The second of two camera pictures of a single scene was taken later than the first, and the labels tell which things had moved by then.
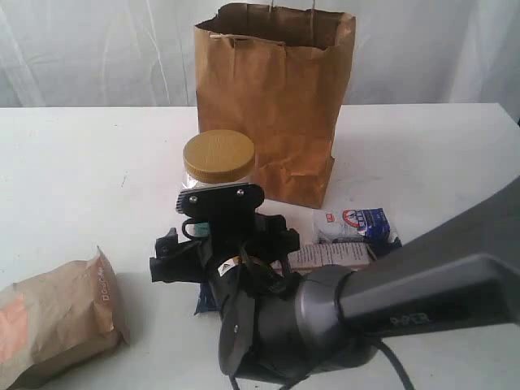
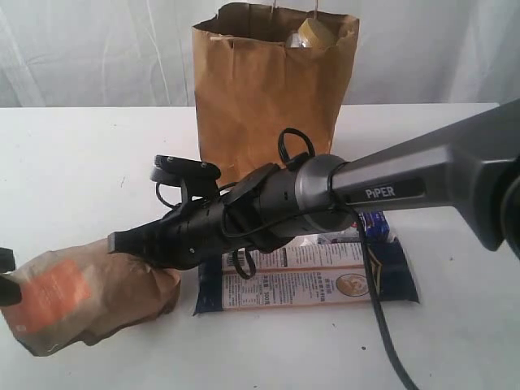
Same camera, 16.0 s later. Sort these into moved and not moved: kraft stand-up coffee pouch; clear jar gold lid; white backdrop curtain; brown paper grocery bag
Moved: clear jar gold lid; kraft stand-up coffee pouch
Not moved: brown paper grocery bag; white backdrop curtain
